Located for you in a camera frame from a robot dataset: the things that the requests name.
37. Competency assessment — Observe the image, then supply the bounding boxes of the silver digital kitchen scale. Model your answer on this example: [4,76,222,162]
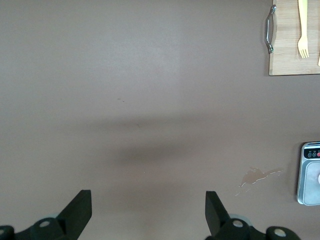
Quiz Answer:
[296,141,320,206]

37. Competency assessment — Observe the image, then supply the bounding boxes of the brown table cover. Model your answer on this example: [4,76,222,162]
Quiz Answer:
[0,0,320,240]

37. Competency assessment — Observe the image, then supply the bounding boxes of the yellow plastic fork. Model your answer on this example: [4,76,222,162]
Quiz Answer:
[296,0,310,59]

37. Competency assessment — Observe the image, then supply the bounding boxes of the wooden cutting board metal handle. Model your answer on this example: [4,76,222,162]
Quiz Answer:
[264,0,320,76]

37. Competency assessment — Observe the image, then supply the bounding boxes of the brown sauce spill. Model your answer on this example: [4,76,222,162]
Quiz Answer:
[234,165,285,197]

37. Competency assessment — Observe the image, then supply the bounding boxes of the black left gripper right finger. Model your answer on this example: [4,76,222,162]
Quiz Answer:
[204,190,300,240]

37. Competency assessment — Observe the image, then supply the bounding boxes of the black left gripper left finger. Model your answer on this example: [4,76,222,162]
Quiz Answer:
[0,189,93,240]

